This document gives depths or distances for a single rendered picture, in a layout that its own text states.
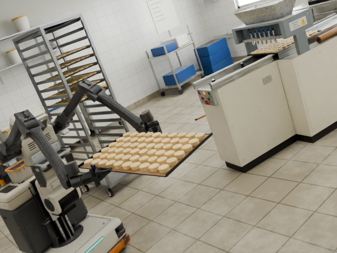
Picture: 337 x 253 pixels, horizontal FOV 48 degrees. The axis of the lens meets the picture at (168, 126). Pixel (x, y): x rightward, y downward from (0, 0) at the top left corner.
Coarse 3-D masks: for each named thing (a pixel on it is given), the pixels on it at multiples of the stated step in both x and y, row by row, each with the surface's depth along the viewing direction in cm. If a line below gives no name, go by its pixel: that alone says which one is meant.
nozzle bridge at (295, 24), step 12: (300, 12) 326; (252, 24) 361; (264, 24) 338; (276, 24) 337; (288, 24) 321; (300, 24) 327; (312, 24) 333; (240, 36) 382; (276, 36) 337; (288, 36) 323; (300, 36) 329; (252, 48) 391; (300, 48) 331
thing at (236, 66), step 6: (330, 18) 409; (336, 18) 414; (318, 24) 403; (324, 24) 407; (306, 30) 396; (312, 30) 400; (240, 60) 366; (246, 60) 367; (252, 60) 370; (228, 66) 359; (234, 66) 361; (240, 66) 364; (216, 72) 353; (222, 72) 356; (228, 72) 359; (204, 78) 348; (210, 78) 351; (216, 78) 354; (192, 84) 345; (198, 84) 346; (204, 84) 349
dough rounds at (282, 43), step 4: (308, 32) 368; (312, 32) 362; (316, 32) 361; (292, 36) 376; (308, 36) 357; (280, 40) 379; (284, 40) 372; (288, 40) 365; (292, 40) 358; (268, 44) 381; (272, 44) 374; (276, 44) 367; (280, 44) 360; (284, 44) 354; (288, 44) 348; (292, 44) 352; (260, 48) 376; (264, 48) 369; (268, 48) 364; (272, 48) 356; (276, 48) 350; (280, 48) 344; (284, 48) 347; (252, 52) 371; (256, 52) 365; (260, 52) 359; (264, 52) 354; (268, 52) 349; (272, 52) 348; (276, 52) 343
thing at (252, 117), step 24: (264, 72) 340; (216, 96) 325; (240, 96) 331; (264, 96) 343; (216, 120) 344; (240, 120) 335; (264, 120) 347; (288, 120) 360; (216, 144) 364; (240, 144) 338; (264, 144) 350; (288, 144) 368; (240, 168) 351
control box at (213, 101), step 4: (200, 88) 343; (200, 92) 340; (212, 92) 324; (200, 96) 343; (204, 96) 337; (208, 96) 331; (212, 96) 325; (200, 100) 347; (204, 100) 340; (208, 100) 334; (212, 100) 328; (216, 100) 327; (212, 104) 331; (216, 104) 327
